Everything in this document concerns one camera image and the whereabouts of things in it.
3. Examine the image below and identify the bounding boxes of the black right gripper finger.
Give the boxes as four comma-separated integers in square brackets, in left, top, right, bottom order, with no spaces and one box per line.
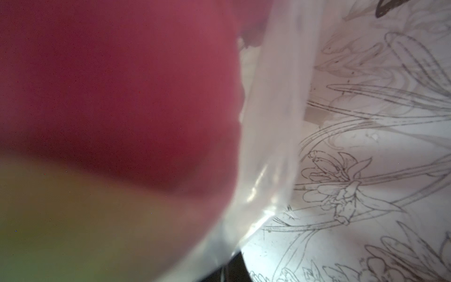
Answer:
[201,252,252,282]

